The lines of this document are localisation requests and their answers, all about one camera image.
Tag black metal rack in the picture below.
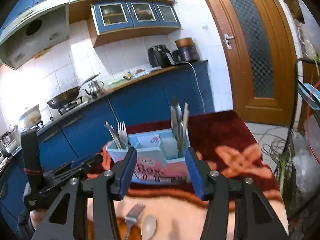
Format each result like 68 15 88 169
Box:
274 57 320 218

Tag metal spoon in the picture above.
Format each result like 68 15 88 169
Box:
170 97 183 157

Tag grey range hood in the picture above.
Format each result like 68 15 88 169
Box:
0 4 70 71

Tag gas stove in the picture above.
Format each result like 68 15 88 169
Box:
34 97 88 131

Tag brown pot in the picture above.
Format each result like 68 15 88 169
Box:
174 37 194 48

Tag clear plastic bag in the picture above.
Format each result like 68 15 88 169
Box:
290 132 320 205

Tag light blue utensil box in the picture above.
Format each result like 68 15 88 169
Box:
105 127 193 184

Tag metal door handle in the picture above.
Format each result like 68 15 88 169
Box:
223 33 235 50

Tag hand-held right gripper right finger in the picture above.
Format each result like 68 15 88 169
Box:
185 147 289 240

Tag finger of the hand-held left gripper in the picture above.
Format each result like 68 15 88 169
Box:
53 166 91 181
71 153 104 170

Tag metal kettle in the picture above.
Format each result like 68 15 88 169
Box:
82 80 104 98

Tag white power cable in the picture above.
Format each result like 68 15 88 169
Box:
184 61 208 113

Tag glass-front wall cabinet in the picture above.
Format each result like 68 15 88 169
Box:
87 1 182 48

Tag white cooking pot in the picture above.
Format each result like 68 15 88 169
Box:
17 104 42 128

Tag wooden door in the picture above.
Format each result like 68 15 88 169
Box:
194 0 300 127

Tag person's left forearm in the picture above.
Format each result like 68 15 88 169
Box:
16 209 35 238

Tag red cable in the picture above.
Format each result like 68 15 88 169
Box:
305 80 320 164

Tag black wok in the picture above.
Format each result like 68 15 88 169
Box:
46 72 101 110

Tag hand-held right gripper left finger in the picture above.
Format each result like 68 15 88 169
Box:
31 147 138 240

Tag beige plastic spoon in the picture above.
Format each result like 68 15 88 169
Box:
141 215 157 240

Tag loose floor cables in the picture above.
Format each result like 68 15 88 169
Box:
255 126 292 162

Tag printed plush blanket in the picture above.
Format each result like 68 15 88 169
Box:
85 110 288 240

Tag metal fork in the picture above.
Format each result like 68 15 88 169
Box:
123 203 146 240
117 121 130 150

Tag black air fryer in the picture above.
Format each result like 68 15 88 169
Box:
148 44 175 69

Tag blue kitchen base cabinets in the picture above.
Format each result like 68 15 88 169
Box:
0 59 209 230

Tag metal table knife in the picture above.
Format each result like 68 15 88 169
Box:
104 121 123 151

